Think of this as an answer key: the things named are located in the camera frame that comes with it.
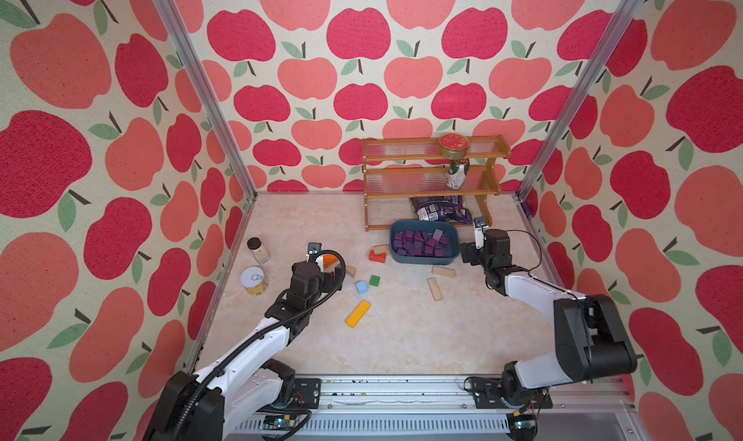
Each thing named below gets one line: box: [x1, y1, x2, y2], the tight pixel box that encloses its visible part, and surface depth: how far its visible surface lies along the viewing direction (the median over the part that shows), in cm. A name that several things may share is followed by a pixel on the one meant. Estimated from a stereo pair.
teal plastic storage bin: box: [388, 220, 461, 265], surface depth 104 cm
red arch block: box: [368, 249, 387, 265], surface depth 103 cm
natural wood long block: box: [426, 277, 444, 302], surface depth 95 cm
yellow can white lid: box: [239, 265, 268, 296], surface depth 92 cm
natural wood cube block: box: [372, 243, 390, 256], surface depth 104 cm
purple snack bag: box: [410, 195, 474, 225], surface depth 109 cm
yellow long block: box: [344, 299, 372, 329], surface depth 90 cm
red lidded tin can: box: [438, 133, 471, 161], surface depth 93 cm
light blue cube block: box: [356, 280, 369, 296], surface depth 95 cm
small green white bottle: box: [445, 158, 471, 190], surface depth 98 cm
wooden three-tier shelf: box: [361, 134, 511, 232], surface depth 117 cm
